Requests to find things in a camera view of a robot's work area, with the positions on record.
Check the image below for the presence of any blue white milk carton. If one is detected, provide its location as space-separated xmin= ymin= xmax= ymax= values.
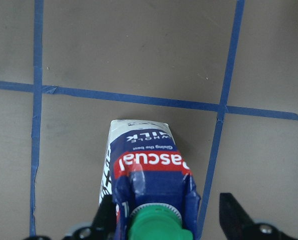
xmin=99 ymin=119 xmax=200 ymax=240

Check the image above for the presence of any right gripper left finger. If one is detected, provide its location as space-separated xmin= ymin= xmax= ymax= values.
xmin=91 ymin=195 xmax=116 ymax=240

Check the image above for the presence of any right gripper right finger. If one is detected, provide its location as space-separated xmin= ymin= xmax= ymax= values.
xmin=219 ymin=192 xmax=261 ymax=240

